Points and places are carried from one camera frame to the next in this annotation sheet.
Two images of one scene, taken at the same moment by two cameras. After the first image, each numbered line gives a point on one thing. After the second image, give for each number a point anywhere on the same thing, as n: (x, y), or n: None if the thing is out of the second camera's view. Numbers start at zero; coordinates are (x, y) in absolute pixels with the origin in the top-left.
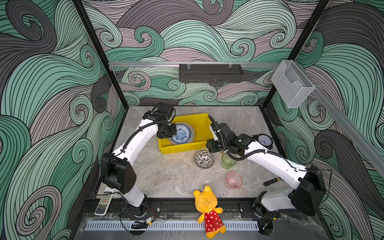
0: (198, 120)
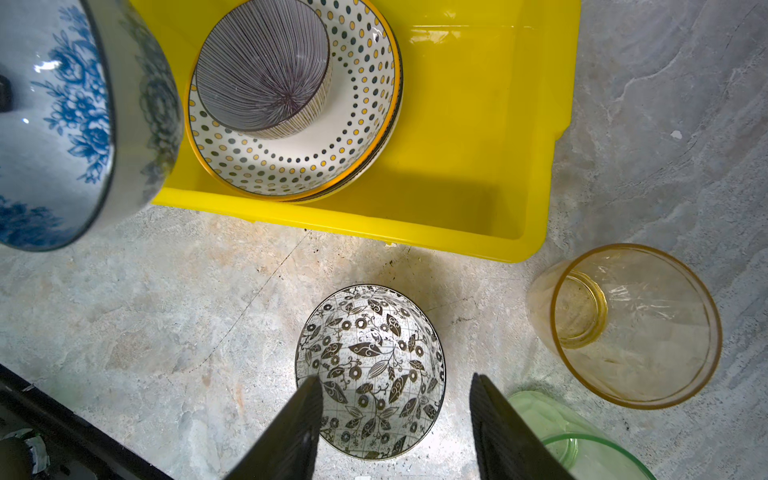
0: (490, 86)
